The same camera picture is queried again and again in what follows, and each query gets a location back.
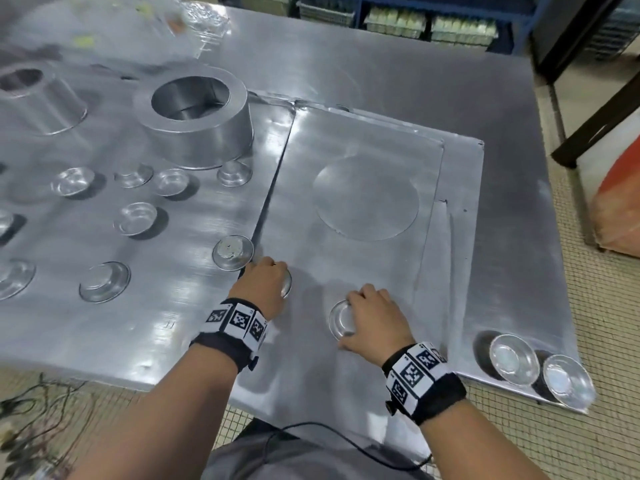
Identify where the person's right hand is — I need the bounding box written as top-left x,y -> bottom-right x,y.
338,284 -> 416,368

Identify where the person's left hand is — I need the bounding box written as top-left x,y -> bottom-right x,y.
227,257 -> 293,322

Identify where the person's right forearm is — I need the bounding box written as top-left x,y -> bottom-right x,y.
420,395 -> 551,480

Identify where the person's left forearm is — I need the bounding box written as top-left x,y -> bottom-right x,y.
75,340 -> 242,480

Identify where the black marker wristband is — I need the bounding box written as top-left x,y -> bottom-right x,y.
189,298 -> 271,374
381,342 -> 469,428

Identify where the raised metal sheet panel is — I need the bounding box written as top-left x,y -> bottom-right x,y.
229,102 -> 486,461

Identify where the round flat metal disc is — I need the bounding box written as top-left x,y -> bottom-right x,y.
312,154 -> 420,242

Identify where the person's grey clothing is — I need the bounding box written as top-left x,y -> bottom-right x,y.
200,419 -> 432,480

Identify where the scattered group of metal bowls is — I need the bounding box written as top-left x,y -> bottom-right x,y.
0,161 -> 256,304

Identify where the clear crumpled plastic wrap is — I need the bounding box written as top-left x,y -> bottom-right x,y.
162,0 -> 232,40

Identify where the tray of pale packets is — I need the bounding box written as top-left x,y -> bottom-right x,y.
431,14 -> 499,47
366,7 -> 427,39

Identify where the orange sack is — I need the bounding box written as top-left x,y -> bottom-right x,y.
589,149 -> 640,254

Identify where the blue metal shelf rack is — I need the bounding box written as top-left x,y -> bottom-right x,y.
295,0 -> 533,54

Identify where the thin black cable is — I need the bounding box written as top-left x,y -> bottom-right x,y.
278,421 -> 435,471

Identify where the large metal ring mould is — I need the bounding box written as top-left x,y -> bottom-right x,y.
133,66 -> 251,170

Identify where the wire mesh basket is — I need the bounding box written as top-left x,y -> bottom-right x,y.
299,0 -> 357,24

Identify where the tapered metal ring mould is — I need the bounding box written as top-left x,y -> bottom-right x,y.
0,62 -> 89,136

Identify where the tangle of thin wires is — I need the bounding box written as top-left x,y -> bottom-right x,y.
0,374 -> 98,468

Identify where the black metal frame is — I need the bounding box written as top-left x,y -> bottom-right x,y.
530,0 -> 640,169

